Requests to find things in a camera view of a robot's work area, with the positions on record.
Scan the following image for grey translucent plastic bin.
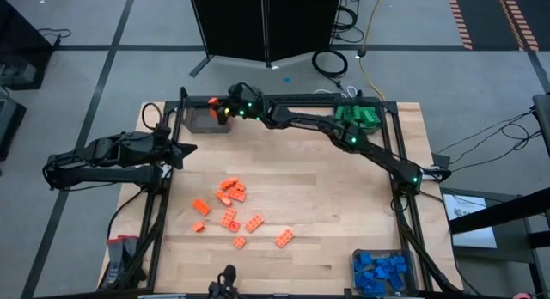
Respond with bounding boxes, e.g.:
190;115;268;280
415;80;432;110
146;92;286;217
333;95;383;136
351;248;416;296
183;95;233;135

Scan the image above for black metal table frame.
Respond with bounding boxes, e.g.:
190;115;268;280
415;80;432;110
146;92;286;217
96;87;465;299

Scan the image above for grey side table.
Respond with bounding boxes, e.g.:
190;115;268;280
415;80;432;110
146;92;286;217
440;186;538;265

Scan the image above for white cable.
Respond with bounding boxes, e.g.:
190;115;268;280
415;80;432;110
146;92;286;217
315;86;358;98

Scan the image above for black stand beam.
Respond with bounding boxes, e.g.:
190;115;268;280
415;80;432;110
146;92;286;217
449;186;550;235

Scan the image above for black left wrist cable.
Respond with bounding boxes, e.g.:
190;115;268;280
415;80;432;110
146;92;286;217
141;101;168;132

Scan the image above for black clamp red handle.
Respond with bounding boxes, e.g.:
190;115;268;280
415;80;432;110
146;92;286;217
122;235;140;283
106;238;124;288

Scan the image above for white paper sheet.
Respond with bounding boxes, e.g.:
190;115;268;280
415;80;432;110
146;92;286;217
442;193;498;249

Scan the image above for black cable bunch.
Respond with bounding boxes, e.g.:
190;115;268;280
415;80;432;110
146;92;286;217
436;109;543;163

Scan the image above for black arm base cable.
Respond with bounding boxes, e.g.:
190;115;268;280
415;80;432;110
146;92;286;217
106;189;145;241

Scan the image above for thin black floor cable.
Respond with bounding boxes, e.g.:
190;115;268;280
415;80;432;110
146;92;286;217
37;27;72;46

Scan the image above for coiled black cable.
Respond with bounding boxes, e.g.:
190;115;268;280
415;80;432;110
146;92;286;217
310;49;348;80

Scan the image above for dark mat orange stripes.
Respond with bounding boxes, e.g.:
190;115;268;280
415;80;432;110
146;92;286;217
444;0;541;51

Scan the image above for black cable bundle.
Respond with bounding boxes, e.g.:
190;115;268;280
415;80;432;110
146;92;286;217
333;0;365;45

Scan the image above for black cabinet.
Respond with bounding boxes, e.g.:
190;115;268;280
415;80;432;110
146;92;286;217
0;0;55;92
0;96;27;162

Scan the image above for black partition panel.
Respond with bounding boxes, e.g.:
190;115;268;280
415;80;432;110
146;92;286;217
187;0;343;79

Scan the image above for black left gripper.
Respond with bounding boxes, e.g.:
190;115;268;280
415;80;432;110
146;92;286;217
147;125;199;169

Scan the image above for yellow cable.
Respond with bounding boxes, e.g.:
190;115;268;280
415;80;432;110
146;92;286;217
357;0;387;101

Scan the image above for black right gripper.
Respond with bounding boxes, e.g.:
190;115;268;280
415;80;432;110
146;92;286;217
214;81;265;125

